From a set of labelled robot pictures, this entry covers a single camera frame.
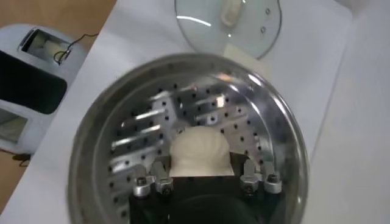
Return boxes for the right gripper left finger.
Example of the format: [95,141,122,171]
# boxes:
[132,160,175,199]

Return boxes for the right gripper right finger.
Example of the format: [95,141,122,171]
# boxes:
[230,152,283,197]

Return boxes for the white steamed baozi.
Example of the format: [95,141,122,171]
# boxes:
[169,125,235,177]

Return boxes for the round glass lid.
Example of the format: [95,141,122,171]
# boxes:
[174,0,283,60]

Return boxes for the stainless steel steamer basket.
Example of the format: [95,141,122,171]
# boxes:
[67,44,310,224]

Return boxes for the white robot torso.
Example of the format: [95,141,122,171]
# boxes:
[0,24,88,155]

